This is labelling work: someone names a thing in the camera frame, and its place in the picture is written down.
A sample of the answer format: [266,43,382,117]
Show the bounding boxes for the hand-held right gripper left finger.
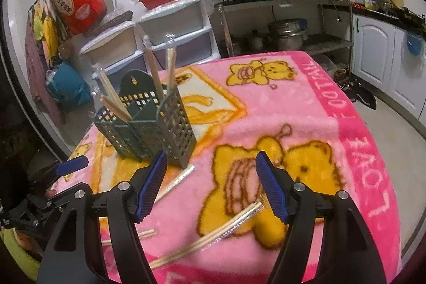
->
[36,150,169,284]

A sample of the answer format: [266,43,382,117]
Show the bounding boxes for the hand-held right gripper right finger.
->
[255,151,387,284]

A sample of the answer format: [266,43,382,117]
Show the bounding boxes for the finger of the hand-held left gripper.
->
[28,156,90,195]

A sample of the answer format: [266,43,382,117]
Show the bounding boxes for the wooden chopsticks pair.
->
[165,34,176,92]
[154,165,196,203]
[92,64,130,120]
[101,229,157,246]
[143,34,164,101]
[148,201,265,271]
[100,97,133,123]

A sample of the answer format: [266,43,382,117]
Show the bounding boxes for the green plastic utensil holder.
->
[94,70,198,169]

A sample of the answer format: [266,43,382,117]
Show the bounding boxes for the teal bag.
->
[46,62,93,113]

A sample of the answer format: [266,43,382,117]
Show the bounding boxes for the pink printed bear blanket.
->
[55,50,402,284]

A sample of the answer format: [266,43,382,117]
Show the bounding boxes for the pink hanging cloth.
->
[25,28,65,126]

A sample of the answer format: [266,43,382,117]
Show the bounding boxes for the drawer tower with beige drawer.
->
[79,20,149,95]

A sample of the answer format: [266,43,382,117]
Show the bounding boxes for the yellow hanging cloth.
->
[33,3,60,60]

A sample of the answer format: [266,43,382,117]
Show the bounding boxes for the large metal pot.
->
[267,19,307,52]

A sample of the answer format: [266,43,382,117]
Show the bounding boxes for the metal shelf rack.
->
[213,0,354,72]

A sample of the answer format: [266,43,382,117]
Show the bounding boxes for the glass bottle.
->
[215,4,234,57]

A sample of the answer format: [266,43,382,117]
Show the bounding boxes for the red printed bag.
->
[39,0,108,36]

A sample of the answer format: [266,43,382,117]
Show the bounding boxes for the drawer tower with green drawer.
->
[138,0,222,68]

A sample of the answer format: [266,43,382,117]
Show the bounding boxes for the white kitchen cabinets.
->
[351,9,426,121]

